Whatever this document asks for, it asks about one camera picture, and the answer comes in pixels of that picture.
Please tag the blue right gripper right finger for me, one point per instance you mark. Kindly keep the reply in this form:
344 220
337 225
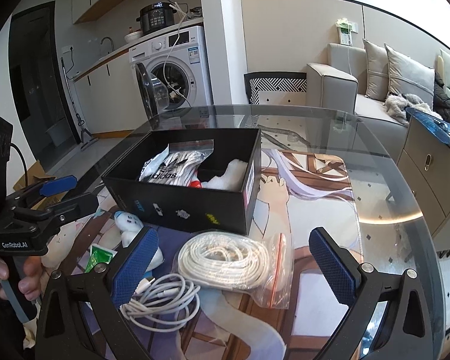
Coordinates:
338 265

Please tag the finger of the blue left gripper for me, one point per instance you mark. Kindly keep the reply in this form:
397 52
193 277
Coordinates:
70 210
58 186

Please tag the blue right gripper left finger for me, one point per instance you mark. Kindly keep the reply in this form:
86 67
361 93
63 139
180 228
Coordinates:
129 265

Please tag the green wet wipes pack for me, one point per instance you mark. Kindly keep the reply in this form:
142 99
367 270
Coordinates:
99 254

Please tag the white fluffy soft item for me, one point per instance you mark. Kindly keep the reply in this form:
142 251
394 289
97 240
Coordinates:
232 178

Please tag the cardboard box on floor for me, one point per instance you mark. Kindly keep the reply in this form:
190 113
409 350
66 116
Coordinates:
35 174

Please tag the floor mop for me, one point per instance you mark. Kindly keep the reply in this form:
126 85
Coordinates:
86 138

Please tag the white plush toy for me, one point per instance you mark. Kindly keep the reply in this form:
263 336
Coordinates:
129 226

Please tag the anime printed table mat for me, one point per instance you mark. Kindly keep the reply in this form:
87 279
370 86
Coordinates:
297 193

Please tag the bagged adidas socks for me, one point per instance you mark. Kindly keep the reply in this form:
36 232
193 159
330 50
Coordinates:
178 164

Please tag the black cardboard box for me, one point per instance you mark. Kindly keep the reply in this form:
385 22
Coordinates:
185 208

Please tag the beige drawer cabinet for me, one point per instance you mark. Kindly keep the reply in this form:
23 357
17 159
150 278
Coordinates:
424 162

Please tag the kitchen faucet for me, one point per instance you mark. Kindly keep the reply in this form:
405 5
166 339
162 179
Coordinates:
106 46

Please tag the white washing machine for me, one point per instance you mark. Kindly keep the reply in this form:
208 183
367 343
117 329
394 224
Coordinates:
172 71

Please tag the white bowl on counter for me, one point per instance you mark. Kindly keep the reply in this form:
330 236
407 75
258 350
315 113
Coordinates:
130 37

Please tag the grey sofa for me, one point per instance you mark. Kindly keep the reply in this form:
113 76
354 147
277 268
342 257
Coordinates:
341 85

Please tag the blue tray on cabinet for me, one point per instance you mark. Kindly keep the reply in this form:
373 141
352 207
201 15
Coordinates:
435 123

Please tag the grey crumpled blanket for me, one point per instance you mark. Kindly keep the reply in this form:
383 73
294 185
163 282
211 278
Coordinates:
396 105

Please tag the black pressure cooker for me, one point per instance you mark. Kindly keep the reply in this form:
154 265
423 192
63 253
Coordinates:
156 16

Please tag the grey cushion left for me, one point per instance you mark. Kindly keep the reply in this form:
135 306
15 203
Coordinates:
377 71

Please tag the grey cushion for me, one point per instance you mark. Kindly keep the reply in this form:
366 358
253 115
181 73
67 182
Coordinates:
377 71
407 76

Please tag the black jacket on sofa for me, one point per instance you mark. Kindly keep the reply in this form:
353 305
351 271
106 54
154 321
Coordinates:
441 101

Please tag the grey cushion right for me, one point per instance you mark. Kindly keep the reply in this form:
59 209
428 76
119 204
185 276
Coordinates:
407 76

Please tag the wall phone panel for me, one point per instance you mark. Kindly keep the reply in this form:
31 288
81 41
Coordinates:
344 30

